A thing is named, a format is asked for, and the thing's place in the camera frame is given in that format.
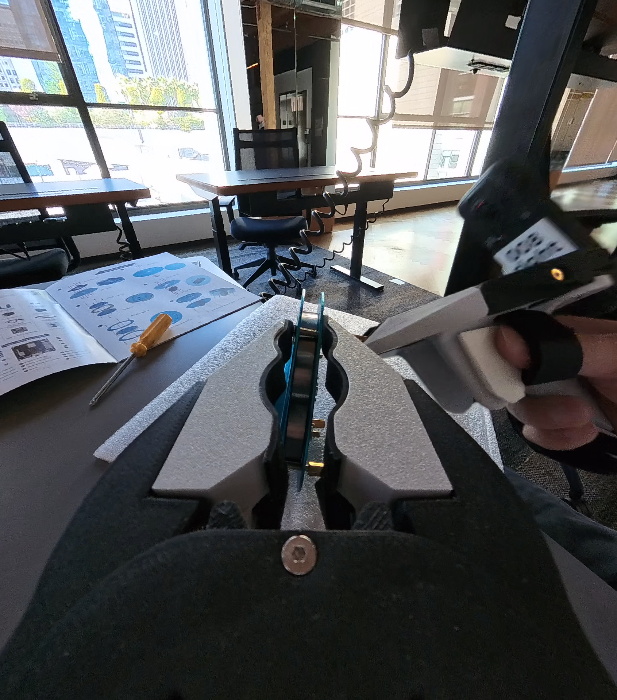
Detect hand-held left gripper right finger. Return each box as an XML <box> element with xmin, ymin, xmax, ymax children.
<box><xmin>316</xmin><ymin>317</ymin><xmax>454</xmax><ymax>530</ymax></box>

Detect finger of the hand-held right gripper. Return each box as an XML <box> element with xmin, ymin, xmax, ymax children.
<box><xmin>363</xmin><ymin>287</ymin><xmax>493</xmax><ymax>356</ymax></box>

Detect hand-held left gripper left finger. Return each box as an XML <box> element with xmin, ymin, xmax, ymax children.
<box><xmin>152</xmin><ymin>320</ymin><xmax>294</xmax><ymax>530</ymax></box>

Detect blue round base plate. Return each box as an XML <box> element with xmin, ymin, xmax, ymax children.
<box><xmin>274</xmin><ymin>289</ymin><xmax>327</xmax><ymax>491</ymax></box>

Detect yellow handled screwdriver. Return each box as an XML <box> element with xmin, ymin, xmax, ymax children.
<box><xmin>89</xmin><ymin>313</ymin><xmax>173</xmax><ymax>407</ymax></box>

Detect black metal desk leg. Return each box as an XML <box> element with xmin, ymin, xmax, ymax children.
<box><xmin>207</xmin><ymin>197</ymin><xmax>235</xmax><ymax>280</ymax></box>
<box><xmin>330</xmin><ymin>186</ymin><xmax>386</xmax><ymax>292</ymax></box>

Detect dark grey desk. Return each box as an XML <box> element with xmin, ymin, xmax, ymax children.
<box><xmin>0</xmin><ymin>298</ymin><xmax>617</xmax><ymax>700</ymax></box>

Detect wooden top desk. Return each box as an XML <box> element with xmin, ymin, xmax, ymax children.
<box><xmin>177</xmin><ymin>167</ymin><xmax>419</xmax><ymax>198</ymax></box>

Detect black desk column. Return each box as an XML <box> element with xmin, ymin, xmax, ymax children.
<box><xmin>445</xmin><ymin>0</ymin><xmax>599</xmax><ymax>296</ymax></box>

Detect white foam sheet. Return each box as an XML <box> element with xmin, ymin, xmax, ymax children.
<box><xmin>94</xmin><ymin>295</ymin><xmax>503</xmax><ymax>471</ymax></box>

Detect black chair base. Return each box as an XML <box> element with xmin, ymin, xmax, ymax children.
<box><xmin>230</xmin><ymin>215</ymin><xmax>320</xmax><ymax>291</ymax></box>

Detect printed instruction manual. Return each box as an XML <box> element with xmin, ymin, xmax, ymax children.
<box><xmin>0</xmin><ymin>253</ymin><xmax>262</xmax><ymax>419</ymax></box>

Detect person's dark trousers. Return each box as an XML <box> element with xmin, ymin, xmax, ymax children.
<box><xmin>505</xmin><ymin>467</ymin><xmax>617</xmax><ymax>621</ymax></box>

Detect black padded stool seat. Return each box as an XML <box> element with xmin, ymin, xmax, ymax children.
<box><xmin>0</xmin><ymin>249</ymin><xmax>70</xmax><ymax>296</ymax></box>

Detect brown wooden side table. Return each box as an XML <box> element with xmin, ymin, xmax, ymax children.
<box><xmin>0</xmin><ymin>178</ymin><xmax>151</xmax><ymax>260</ymax></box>

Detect large window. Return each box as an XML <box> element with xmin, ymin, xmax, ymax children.
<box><xmin>0</xmin><ymin>0</ymin><xmax>227</xmax><ymax>206</ymax></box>

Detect thin black coiled cord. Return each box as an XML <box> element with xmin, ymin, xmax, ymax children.
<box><xmin>336</xmin><ymin>208</ymin><xmax>386</xmax><ymax>258</ymax></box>

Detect black coiled cable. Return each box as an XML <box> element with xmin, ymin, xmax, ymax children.
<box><xmin>267</xmin><ymin>49</ymin><xmax>416</xmax><ymax>299</ymax></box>

